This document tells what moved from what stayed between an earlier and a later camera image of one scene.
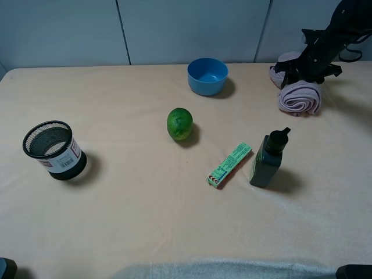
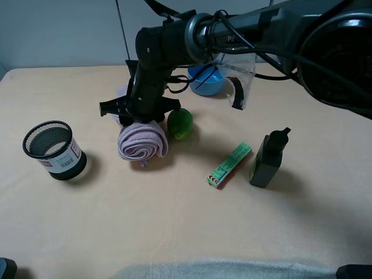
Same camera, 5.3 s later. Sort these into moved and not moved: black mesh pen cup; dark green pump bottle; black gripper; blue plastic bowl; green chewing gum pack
Moved: black gripper
Not moved: dark green pump bottle; green chewing gum pack; blue plastic bowl; black mesh pen cup
